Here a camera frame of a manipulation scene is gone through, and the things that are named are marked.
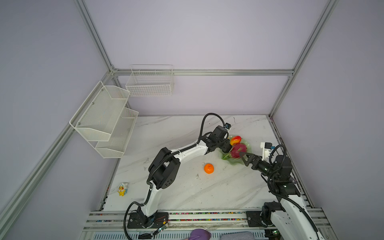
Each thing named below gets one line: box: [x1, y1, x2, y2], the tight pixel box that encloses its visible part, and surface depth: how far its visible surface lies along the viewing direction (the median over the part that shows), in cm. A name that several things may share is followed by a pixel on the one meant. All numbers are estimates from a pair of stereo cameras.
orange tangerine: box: [204, 163, 215, 175], surface depth 90 cm
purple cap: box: [189, 228, 212, 240], surface depth 71 cm
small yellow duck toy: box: [117, 182, 128, 197], surface depth 82 cm
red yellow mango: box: [230, 135, 242, 146], surface depth 100 cm
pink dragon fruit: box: [231, 143, 247, 158], surface depth 95 cm
